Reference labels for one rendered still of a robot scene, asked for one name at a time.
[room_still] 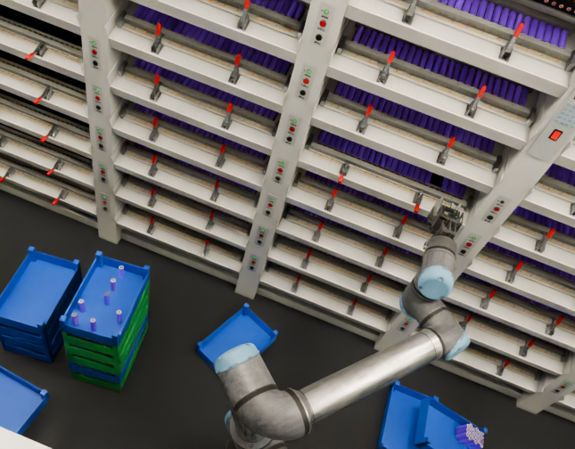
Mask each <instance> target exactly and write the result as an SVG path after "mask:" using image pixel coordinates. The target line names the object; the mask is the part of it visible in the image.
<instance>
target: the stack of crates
mask: <svg viewBox="0 0 575 449"><path fill-rule="evenodd" d="M28 252H29V253H28V255H27V256H26V257H25V259H24V260H23V262H22V263H21V265H20V267H19V268H18V270H17V271H16V273H15V274H14V276H13V277H12V278H11V280H10V281H9V283H8V284H7V286H6V287H5V289H4V291H3V292H2V294H1V295H0V341H1V343H2V346H3V348H4V350H7V351H10V352H14V353H16V354H19V355H25V356H28V357H31V358H35V359H37V360H41V361H44V362H48V363H53V361H54V359H55V357H56V356H57V355H58V353H59V351H60V349H61V347H62V345H63V343H64V342H63V337H62V330H61V326H60V322H59V319H60V317H61V315H64V314H65V312H66V310H67V309H68V307H69V305H70V302H71V301H72V299H73V298H74V296H75V294H76V293H77V291H78V288H79V286H80V285H81V283H82V275H81V268H80V262H79V260H77V259H75V260H74V261H73V262H71V261H69V260H65V259H62V258H58V257H54V256H50V255H47V254H44V253H41V252H38V251H36V249H35V247H31V246H30V247H29V249H28Z"/></svg>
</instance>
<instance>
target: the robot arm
mask: <svg viewBox="0 0 575 449"><path fill-rule="evenodd" d="M442 202H443V197H441V198H440V199H439V200H437V201H436V203H435V204H434V206H433V208H432V209H431V211H430V213H429V214H428V216H427V221H428V225H429V226H430V227H429V230H430V231H431V233H433V234H434V235H432V237H431V238H430V239H428V240H427V241H426V242H425V243H424V245H423V249H424V253H423V262H422V266H421V268H420V270H419V271H418V272H417V274H416V275H415V277H414V278H413V280H412V281H411V282H410V283H409V284H408V286H407V287H406V288H405V289H404V290H403V292H402V295H401V296H400V299H399V306H400V309H401V311H402V312H403V313H404V315H406V316H407V317H408V318H410V319H413V320H417V321H418V322H419V324H420V326H421V327H422V328H423V329H422V330H421V331H419V332H417V333H416V334H414V335H412V336H410V337H408V338H406V339H403V340H401V341H400V342H398V343H396V344H393V345H391V346H389V347H386V348H384V349H383V350H381V351H379V352H377V353H375V354H373V355H370V356H368V357H366V358H364V359H362V360H360V361H358V362H356V363H353V364H352V365H350V366H348V367H346V368H344V369H341V370H339V371H337V372H335V373H333V374H331V375H329V376H327V377H325V378H323V379H321V380H319V381H316V382H314V383H312V384H310V385H308V386H306V387H304V388H302V389H300V390H294V389H292V388H287V389H285V390H283V391H280V390H279V389H278V387H277V386H276V384H275V382H274V380H273V378H272V376H271V374H270V372H269V370H268V369H267V367H266V365H265V363H264V361H263V359H262V357H261V356H260V354H259V351H258V350H257V349H256V347H255V345H253V344H252V343H245V344H242V345H240V346H237V347H234V348H232V349H230V350H228V351H227V352H225V353H224V354H222V355H221V356H220V357H219V358H218V359H217V360H216V361H215V362H214V368H215V370H216V374H217V375H218V377H219V379H220V381H221V383H222V386H223V389H224V392H225V394H226V397H227V400H228V403H229V406H230V411H229V412H228V413H227V414H226V417H225V423H226V428H227V430H228V431H229V434H230V436H231V438H232V439H233V441H234V444H235V447H236V449H287V447H286V445H285V443H284V441H290V440H295V439H298V438H301V437H304V436H305V435H307V434H309V433H310V430H311V427H312V424H314V423H316V422H317V421H319V420H321V419H323V418H325V417H327V416H329V415H331V414H333V413H335V412H337V411H339V410H340V409H342V408H344V407H346V406H348V405H350V404H353V403H355V402H356V401H358V400H359V399H361V398H363V397H365V396H368V395H370V394H372V393H373V392H375V391H377V390H379V389H380V388H383V387H385V386H387V385H389V384H390V383H392V382H394V381H396V380H399V379H400V378H402V377H404V376H406V375H408V374H409V373H411V372H413V371H416V370H418V369H420V368H422V367H423V366H425V365H426V364H428V363H431V362H433V361H435V360H439V359H440V358H442V357H443V359H444V360H446V361H449V360H451V359H453V358H454V357H455V356H457V355H458V354H460V353H461V352H462V351H463V350H464V349H466V348H467V347H468V346H469V344H470V339H469V337H468V336H467V334H466V333H465V331H464V330H463V329H462V327H461V326H460V325H459V323H458V322H457V321H456V319H455V318H454V317H453V315H452V314H451V313H450V312H449V311H448V309H447V308H446V306H445V305H444V304H443V303H442V301H441V300H440V299H441V298H445V297H446V296H448V295H449V293H450V292H451V290H452V288H453V285H454V273H455V266H456V255H457V244H456V242H455V241H454V237H455V236H456V232H457V231H458V230H459V228H460V227H461V225H462V224H463V219H464V212H463V213H462V215H461V216H460V211H458V210H459V209H460V207H461V204H459V205H458V206H457V207H456V206H455V204H454V203H453V202H452V203H451V205H450V207H447V206H444V205H443V204H442ZM461 218H462V221H461ZM460 221H461V222H460Z"/></svg>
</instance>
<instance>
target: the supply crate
mask: <svg viewBox="0 0 575 449"><path fill-rule="evenodd" d="M120 265H123V266H124V278H123V279H120V278H119V266H120ZM112 278H114V279H116V288H117V289H116V291H111V279H112ZM149 279H150V266H149V265H145V266H144V268H142V267H140V266H136V265H131V264H128V263H125V262H121V261H118V260H116V259H112V258H109V257H104V256H103V253H102V252H101V251H98V250H97V252H96V254H95V260H94V262H93V263H92V265H91V267H90V269H89V270H88V272H87V274H86V277H85V278H84V280H83V281H82V283H81V285H80V286H79V288H78V291H77V293H76V294H75V296H74V298H73V299H72V301H71V302H70V305H69V307H68V309H67V310H66V312H65V314H64V315H61V317H60V319H59V322H60V326H61V330H62V331H63V332H67V333H69V334H73V335H76V336H80V337H82V338H85V339H91V340H94V341H97V342H101V343H103V344H107V345H110V346H113V347H119V343H120V341H121V340H122V338H123V336H124V333H125V331H126V329H127V327H128V324H129V322H130V320H131V318H132V316H133V313H134V311H135V310H136V307H137V304H138V302H139V300H140V298H141V296H142V295H143V292H144V289H145V287H146V285H147V282H148V281H149ZM106 291H108V292H109V293H110V304H109V305H105V303H104V292H106ZM80 299H84V302H85V309H86V311H85V312H84V313H81V312H80V311H79V304H78V301H79V300H80ZM117 310H121V312H122V322H121V323H118V322H117V316H116V312H117ZM72 313H77V314H78V325H77V326H75V325H73V321H72V317H71V314H72ZM92 318H95V320H96V328H97V330H96V331H91V324H90V319H92Z"/></svg>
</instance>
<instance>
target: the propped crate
mask: <svg viewBox="0 0 575 449"><path fill-rule="evenodd" d="M470 423H471V422H469V421H468V420H467V419H465V418H464V417H462V416H460V415H459V414H457V413H456V412H454V411H452V410H450V409H449V408H447V407H446V406H445V405H444V404H441V403H440V402H438V398H437V397H436V396H430V397H427V398H424V399H422V401H421V406H420V412H419V417H418V422H417V429H416V434H415V445H416V446H418V447H419V448H421V449H469V446H464V443H458V439H456V427H458V426H462V425H465V424H470ZM472 425H473V428H476V427H477V426H476V425H474V424H473V423H472ZM477 428H478V429H479V431H481V432H483V433H484V434H487V433H488V430H487V429H486V428H479V427H477Z"/></svg>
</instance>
